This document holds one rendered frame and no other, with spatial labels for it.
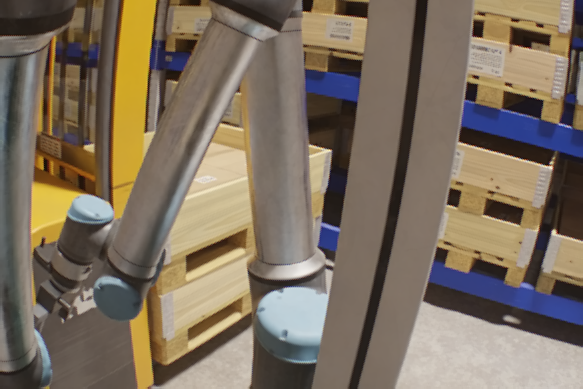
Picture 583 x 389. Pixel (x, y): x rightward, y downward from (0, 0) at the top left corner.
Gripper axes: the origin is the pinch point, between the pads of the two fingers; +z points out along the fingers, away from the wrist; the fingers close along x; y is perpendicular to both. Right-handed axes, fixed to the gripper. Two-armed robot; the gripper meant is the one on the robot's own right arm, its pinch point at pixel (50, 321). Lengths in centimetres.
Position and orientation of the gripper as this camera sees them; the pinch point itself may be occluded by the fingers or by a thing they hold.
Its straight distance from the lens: 116.9
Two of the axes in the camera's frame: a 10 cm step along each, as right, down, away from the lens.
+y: 8.5, 5.3, -0.6
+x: 1.5, -1.3, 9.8
